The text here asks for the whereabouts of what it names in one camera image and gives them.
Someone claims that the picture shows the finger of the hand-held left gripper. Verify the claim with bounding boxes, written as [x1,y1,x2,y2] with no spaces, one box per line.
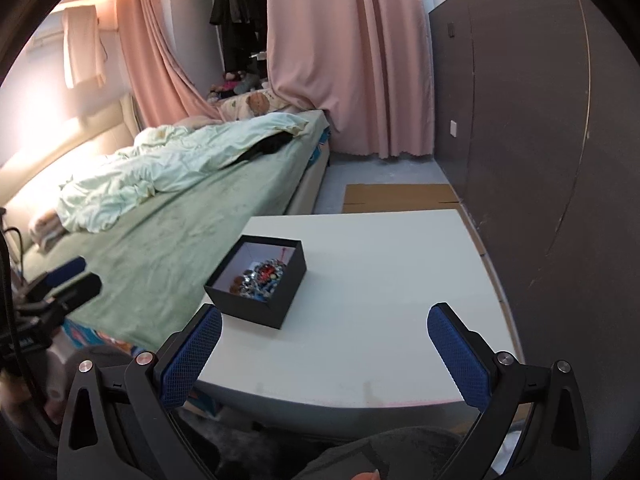
[29,256,87,295]
[46,273,104,314]

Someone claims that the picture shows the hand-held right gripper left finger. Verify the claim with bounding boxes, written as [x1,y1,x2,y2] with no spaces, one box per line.
[57,304,224,480]

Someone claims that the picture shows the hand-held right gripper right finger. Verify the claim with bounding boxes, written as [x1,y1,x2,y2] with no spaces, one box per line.
[426,302,594,480]

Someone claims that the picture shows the silver rhinestone ornament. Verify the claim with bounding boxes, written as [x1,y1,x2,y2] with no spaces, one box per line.
[232,275,267,302]

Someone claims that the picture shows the black gift box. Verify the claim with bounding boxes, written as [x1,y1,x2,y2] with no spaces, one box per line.
[203,234,307,331]

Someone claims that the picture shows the pile of beaded bracelets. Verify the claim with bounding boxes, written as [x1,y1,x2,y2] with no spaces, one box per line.
[230,256,287,304]

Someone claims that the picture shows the person's left hand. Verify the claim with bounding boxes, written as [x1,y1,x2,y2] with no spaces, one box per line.
[0,355,74,428]

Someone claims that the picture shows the beige pillow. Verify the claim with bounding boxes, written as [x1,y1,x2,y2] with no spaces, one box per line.
[27,209,69,252]

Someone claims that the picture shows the bed with green sheet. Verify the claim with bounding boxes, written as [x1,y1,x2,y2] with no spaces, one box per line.
[0,94,334,357]

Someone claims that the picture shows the light green duvet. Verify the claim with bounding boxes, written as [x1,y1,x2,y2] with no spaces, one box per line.
[56,111,312,234]

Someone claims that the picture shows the flattened cardboard sheet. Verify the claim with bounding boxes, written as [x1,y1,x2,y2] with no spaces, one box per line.
[342,183,465,217]

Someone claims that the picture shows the black garment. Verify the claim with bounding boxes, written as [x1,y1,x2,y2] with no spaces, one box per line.
[234,131,297,164]

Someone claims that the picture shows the pink hanging towel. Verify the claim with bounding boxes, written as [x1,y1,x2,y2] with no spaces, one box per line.
[61,4,109,89]

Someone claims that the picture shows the narrow pink curtain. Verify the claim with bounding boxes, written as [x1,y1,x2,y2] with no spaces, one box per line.
[116,0,227,129]

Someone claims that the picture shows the bear print pillow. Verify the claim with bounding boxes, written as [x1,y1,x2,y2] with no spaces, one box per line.
[216,88,297,122]

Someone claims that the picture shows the black hanging clothes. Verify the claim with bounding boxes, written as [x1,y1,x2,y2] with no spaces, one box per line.
[208,0,269,77]

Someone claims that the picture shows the wide pink curtain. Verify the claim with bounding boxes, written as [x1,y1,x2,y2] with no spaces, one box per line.
[266,0,437,159]

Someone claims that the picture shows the black braided cable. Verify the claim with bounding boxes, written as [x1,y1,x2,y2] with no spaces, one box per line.
[0,207,46,413]

